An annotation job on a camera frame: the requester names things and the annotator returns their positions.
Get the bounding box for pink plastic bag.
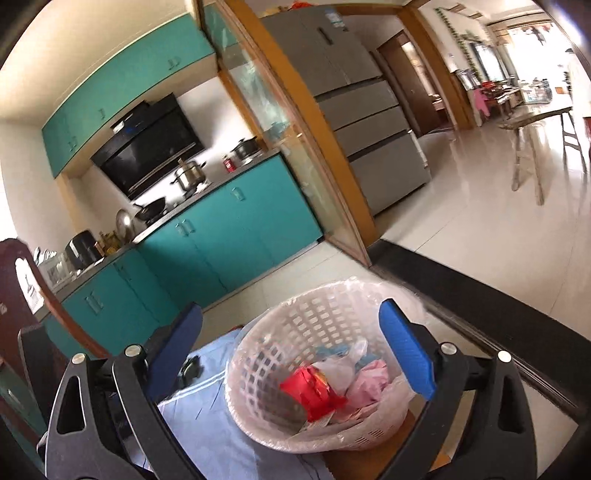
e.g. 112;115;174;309
344;360;392;412

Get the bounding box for dark wooden chair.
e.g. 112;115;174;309
0;237;451;480

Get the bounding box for grey refrigerator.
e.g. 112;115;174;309
261;6;433;217

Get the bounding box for black wok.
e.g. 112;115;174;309
133;198;168;221

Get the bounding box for white plastic lattice basket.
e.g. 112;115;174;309
225;277;423;455

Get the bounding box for teal kitchen base cabinet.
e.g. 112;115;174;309
44;154;324;361

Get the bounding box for red wrapper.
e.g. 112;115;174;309
280;364;348;423

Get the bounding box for dark green wrapper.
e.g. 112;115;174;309
180;357;205;387

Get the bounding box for blue striped cloth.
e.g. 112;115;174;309
157;327;334;480

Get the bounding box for steel stock pot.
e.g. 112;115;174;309
170;159;208;192

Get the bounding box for teal plastic bag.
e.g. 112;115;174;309
316;344;370;366

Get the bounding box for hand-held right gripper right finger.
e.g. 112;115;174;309
369;299;539;480

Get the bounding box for white plastic bag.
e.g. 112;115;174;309
314;339;370;394

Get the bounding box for wooden bench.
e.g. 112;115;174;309
499;107;574;207

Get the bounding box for black lidded pot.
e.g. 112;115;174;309
231;137;259;160

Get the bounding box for teal kitchen wall cabinet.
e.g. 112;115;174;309
41;11;218;179

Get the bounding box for green leaf garland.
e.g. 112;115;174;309
436;7;484;82

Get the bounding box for wooden framed glass door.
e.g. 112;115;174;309
198;0;376;269

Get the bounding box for black range hood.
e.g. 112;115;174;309
91;93;206;199

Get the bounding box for brown wooden door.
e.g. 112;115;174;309
376;30;445;136

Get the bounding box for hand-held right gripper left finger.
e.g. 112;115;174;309
44;302;204;480

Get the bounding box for pink garment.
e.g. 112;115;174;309
471;88;491;126

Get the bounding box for steel pan lid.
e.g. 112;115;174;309
115;209;136;243

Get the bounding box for black air fryer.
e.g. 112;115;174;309
65;231;105;269

